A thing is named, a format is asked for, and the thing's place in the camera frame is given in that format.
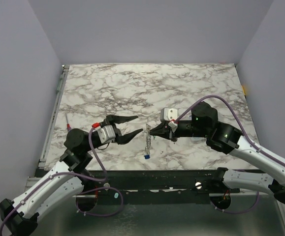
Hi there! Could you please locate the metal keyring chain with plate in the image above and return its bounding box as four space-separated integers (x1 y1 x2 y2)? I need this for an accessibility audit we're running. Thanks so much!
143 123 153 160

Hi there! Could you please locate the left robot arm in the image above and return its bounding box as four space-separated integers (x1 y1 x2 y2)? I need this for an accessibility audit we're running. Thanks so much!
0 115 142 236

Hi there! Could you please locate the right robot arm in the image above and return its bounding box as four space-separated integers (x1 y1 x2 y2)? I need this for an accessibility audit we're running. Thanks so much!
150 102 285 204

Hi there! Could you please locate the clear plastic parts box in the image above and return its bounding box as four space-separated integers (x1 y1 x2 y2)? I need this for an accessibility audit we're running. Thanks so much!
191 137 205 142

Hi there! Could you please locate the blue red screwdriver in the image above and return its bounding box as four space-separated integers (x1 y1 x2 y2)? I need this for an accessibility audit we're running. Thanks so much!
65 113 71 132

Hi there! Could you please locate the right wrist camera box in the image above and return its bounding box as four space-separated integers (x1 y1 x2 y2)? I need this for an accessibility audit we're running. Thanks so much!
160 107 178 132

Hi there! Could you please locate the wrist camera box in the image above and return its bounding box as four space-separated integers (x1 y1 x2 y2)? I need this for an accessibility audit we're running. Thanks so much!
160 107 178 132
97 125 116 144

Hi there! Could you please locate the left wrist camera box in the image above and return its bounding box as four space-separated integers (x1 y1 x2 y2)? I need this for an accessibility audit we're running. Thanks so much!
97 125 116 144

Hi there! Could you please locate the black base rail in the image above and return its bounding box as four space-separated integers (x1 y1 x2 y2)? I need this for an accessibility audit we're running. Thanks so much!
65 168 241 205

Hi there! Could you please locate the aluminium frame rail left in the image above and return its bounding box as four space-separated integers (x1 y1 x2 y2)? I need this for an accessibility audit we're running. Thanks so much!
37 65 70 169

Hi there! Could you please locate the aluminium frame rail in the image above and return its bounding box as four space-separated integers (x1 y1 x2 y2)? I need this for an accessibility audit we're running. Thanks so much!
24 177 41 192
37 65 70 169

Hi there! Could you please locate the aluminium frame rail front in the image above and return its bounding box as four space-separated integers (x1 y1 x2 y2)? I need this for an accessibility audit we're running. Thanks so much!
24 177 41 192

